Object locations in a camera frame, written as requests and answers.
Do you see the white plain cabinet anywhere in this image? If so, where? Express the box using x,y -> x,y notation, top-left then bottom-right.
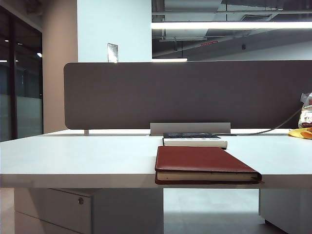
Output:
258,189 -> 312,234

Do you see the long ceiling light strip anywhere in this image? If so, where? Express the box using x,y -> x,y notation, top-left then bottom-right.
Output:
151,21 -> 312,30

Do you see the yellow cloth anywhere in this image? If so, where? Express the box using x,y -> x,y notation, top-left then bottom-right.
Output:
288,127 -> 312,139

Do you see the white cable tray flap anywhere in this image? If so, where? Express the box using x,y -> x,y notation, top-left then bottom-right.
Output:
150,122 -> 232,136

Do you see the gray cable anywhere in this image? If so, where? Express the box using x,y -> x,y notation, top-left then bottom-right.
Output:
212,108 -> 303,136

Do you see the white drawer cabinet with lock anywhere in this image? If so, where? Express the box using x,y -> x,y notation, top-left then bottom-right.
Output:
14,187 -> 164,234

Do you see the gray desk divider panel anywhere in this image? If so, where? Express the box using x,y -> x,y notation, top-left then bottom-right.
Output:
63,60 -> 312,130

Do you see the clear plastic snack bag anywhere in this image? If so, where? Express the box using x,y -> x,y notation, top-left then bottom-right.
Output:
297,92 -> 312,129

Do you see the black and white book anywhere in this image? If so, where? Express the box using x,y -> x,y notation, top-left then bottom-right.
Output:
162,132 -> 229,150

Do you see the red leather-cover book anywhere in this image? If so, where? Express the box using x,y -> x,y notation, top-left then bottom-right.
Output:
155,145 -> 265,185

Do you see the metal wall plate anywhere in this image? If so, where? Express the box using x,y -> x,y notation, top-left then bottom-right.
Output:
107,42 -> 119,63

